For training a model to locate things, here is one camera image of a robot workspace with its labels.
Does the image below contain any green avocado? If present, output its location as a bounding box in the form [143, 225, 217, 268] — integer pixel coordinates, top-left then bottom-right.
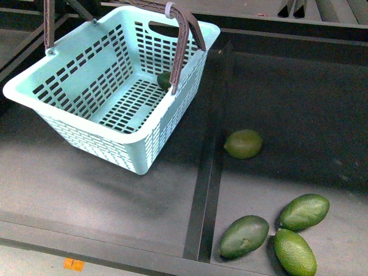
[224, 129, 263, 159]
[279, 194, 330, 232]
[156, 72, 171, 91]
[274, 229, 317, 275]
[219, 215, 270, 259]

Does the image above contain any light blue plastic basket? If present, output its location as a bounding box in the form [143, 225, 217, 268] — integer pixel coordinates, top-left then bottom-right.
[3, 6, 208, 175]

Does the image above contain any brown basket handle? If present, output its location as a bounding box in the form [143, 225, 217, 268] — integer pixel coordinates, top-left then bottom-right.
[44, 0, 55, 55]
[128, 1, 206, 95]

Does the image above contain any orange floor sticker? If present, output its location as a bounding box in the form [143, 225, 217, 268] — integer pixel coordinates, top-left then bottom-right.
[63, 258, 85, 272]

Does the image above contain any white cable tie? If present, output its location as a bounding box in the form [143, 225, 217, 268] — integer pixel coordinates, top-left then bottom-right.
[164, 1, 174, 19]

